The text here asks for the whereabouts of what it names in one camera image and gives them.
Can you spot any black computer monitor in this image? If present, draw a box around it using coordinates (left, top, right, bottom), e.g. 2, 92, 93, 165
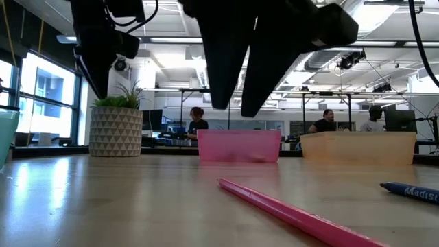
383, 109, 418, 134
142, 109, 163, 131

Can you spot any black workstation frame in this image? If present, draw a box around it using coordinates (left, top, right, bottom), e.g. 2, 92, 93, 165
301, 91, 353, 135
180, 88, 231, 130

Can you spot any blue pen white lettering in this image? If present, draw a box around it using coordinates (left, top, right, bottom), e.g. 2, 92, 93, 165
379, 181, 439, 206

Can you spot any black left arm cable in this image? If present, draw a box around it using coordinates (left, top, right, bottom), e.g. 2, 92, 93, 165
104, 0, 159, 34

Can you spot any orange translucent plastic bin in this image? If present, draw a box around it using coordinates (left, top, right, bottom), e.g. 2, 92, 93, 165
300, 131, 417, 166

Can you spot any person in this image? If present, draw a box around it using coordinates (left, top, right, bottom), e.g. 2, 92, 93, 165
359, 104, 385, 132
187, 106, 209, 141
307, 108, 339, 134

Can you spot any window with dark frame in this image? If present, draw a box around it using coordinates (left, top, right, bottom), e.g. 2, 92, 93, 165
0, 51, 83, 147

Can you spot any succulent in patterned pot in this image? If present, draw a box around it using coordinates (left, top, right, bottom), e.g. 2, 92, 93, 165
88, 81, 144, 158

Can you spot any teal translucent plastic bin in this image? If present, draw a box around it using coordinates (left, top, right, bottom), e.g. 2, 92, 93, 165
0, 105, 21, 169

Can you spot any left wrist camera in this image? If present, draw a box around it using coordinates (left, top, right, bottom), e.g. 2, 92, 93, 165
115, 30, 141, 60

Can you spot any black aluminium table frame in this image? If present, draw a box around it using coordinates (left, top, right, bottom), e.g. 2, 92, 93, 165
12, 145, 439, 166

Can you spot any pink pencil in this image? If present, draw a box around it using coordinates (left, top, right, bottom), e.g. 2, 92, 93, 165
218, 177, 388, 247

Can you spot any black equipment stand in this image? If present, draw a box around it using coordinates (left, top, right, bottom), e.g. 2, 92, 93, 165
414, 115, 439, 155

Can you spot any pink translucent plastic bin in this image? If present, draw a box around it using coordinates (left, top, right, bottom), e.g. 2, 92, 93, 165
197, 129, 282, 163

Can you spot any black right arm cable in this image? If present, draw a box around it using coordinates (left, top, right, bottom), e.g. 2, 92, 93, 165
407, 0, 439, 89

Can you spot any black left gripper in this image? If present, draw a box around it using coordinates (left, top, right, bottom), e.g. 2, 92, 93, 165
70, 0, 119, 100

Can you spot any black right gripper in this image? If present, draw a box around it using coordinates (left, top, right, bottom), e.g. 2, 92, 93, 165
178, 0, 359, 118

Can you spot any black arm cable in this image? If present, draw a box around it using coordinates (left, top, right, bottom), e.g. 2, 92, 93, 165
104, 0, 159, 34
407, 0, 439, 89

